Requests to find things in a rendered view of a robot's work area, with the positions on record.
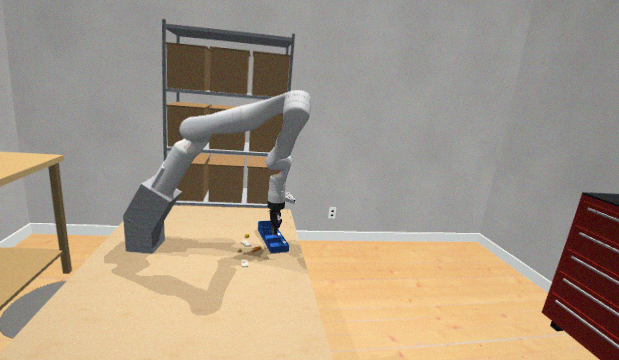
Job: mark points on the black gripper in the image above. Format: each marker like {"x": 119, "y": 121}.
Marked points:
{"x": 275, "y": 215}

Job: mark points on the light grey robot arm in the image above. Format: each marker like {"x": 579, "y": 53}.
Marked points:
{"x": 197, "y": 131}

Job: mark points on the blue three-compartment bin rack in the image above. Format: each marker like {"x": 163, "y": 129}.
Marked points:
{"x": 273, "y": 242}

